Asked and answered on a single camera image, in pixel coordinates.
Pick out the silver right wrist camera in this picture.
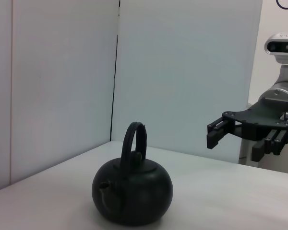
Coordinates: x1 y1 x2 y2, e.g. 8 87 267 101
264 33 288 64

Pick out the black round teapot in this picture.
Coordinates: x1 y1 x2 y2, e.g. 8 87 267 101
91 121 174 227

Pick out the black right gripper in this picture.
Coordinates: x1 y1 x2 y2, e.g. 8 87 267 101
206 98 288 161

